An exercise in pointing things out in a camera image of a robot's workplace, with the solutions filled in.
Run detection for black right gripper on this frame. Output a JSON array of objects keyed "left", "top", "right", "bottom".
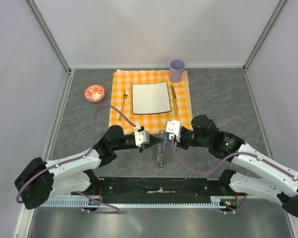
[{"left": 167, "top": 127, "right": 210, "bottom": 150}]

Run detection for blue key tag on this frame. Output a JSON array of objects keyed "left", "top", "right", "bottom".
[{"left": 161, "top": 132, "right": 168, "bottom": 154}]

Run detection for keyring chain with keys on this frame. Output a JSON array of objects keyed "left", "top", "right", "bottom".
[{"left": 154, "top": 127, "right": 167, "bottom": 166}]

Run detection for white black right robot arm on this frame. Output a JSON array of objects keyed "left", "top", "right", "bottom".
[{"left": 168, "top": 115, "right": 298, "bottom": 218}]

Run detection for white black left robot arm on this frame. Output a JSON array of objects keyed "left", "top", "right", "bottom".
[{"left": 14, "top": 125, "right": 162, "bottom": 210}]

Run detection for white square plate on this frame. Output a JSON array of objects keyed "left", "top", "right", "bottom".
[{"left": 132, "top": 82, "right": 171, "bottom": 115}]

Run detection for gold knife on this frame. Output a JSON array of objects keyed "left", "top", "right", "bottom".
[{"left": 171, "top": 85, "right": 178, "bottom": 114}]

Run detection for orange white checkered cloth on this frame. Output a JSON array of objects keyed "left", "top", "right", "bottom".
[{"left": 111, "top": 70, "right": 193, "bottom": 134}]

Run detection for gold fork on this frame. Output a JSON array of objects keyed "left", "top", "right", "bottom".
[{"left": 121, "top": 89, "right": 128, "bottom": 112}]

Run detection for lilac plastic cup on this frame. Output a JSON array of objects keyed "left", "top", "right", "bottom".
[{"left": 170, "top": 59, "right": 185, "bottom": 83}]

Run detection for red white patterned bowl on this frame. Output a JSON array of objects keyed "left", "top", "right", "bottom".
[{"left": 84, "top": 84, "right": 105, "bottom": 103}]

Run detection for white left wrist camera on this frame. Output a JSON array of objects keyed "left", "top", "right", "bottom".
[{"left": 134, "top": 124, "right": 150, "bottom": 148}]

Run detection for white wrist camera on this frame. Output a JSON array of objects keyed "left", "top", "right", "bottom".
[
  {"left": 134, "top": 124, "right": 150, "bottom": 148},
  {"left": 165, "top": 120, "right": 182, "bottom": 142}
]

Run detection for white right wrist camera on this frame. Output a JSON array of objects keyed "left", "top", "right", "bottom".
[{"left": 165, "top": 120, "right": 182, "bottom": 142}]

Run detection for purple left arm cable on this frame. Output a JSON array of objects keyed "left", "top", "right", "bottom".
[{"left": 16, "top": 104, "right": 140, "bottom": 204}]

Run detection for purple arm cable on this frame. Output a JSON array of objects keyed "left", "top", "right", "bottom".
[
  {"left": 16, "top": 104, "right": 140, "bottom": 204},
  {"left": 170, "top": 138, "right": 298, "bottom": 186}
]

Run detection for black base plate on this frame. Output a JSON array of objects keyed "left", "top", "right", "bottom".
[{"left": 83, "top": 177, "right": 245, "bottom": 204}]

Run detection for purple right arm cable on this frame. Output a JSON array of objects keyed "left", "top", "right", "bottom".
[{"left": 170, "top": 138, "right": 298, "bottom": 186}]

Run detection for grey slotted cable duct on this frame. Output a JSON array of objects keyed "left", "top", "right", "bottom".
[{"left": 40, "top": 197, "right": 226, "bottom": 209}]

